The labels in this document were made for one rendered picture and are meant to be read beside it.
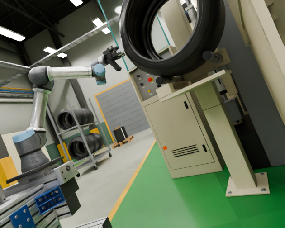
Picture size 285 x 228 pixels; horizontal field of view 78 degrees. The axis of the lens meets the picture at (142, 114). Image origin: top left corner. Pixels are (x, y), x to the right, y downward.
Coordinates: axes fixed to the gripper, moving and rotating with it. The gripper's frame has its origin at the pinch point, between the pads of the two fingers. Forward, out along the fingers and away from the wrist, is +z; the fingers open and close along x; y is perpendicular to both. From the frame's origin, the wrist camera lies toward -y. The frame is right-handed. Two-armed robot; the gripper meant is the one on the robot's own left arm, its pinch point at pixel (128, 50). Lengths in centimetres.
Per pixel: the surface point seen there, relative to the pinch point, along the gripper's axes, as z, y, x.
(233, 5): 63, 0, 20
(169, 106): -11, -48, 61
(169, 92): 23.3, -34.8, -10.0
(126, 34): 9.8, 4.3, -12.4
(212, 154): 16, -101, 60
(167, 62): 28.1, -19.7, -12.5
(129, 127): -587, -145, 714
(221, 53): 50, -22, 25
